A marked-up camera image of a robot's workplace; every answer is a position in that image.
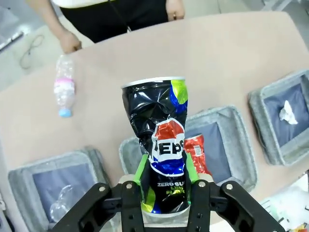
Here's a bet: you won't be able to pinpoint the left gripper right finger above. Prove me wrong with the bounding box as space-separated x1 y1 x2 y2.
183 152 285 232

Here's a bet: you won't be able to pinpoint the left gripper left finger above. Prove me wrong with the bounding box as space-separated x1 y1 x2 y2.
52 154 148 232

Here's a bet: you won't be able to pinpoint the crushed red can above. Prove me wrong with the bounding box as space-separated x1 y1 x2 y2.
183 134 213 176

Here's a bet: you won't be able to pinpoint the clear plastic bottle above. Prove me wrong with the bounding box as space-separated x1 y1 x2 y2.
49 185 80 223

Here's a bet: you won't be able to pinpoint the crushed black Pepsi can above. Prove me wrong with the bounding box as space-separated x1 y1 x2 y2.
120 76 189 217

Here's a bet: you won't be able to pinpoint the white paper ball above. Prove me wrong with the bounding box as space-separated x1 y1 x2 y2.
279 100 299 125

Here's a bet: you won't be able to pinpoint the person's right forearm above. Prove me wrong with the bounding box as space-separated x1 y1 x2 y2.
47 0 73 37

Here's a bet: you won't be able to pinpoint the person's right hand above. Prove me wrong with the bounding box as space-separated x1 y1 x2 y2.
59 30 83 54

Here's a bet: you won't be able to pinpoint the person's left hand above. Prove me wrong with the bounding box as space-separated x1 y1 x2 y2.
166 0 186 21

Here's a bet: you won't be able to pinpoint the grey fabric basket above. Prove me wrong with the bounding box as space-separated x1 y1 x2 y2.
119 105 258 194
8 146 112 232
248 70 309 166

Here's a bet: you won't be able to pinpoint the crushed clear bottle pink label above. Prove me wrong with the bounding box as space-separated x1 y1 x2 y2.
53 54 76 118

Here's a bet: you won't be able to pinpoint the person's black trousers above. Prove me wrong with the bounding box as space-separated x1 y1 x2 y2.
59 0 169 44

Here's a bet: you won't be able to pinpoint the person's white knit sweater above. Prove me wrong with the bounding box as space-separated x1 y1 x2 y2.
52 0 114 8

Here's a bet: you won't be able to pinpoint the looped black floor cable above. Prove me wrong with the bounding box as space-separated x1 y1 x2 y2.
20 35 45 68

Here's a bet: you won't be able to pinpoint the thin black cord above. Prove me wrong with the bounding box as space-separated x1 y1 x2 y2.
110 0 132 32

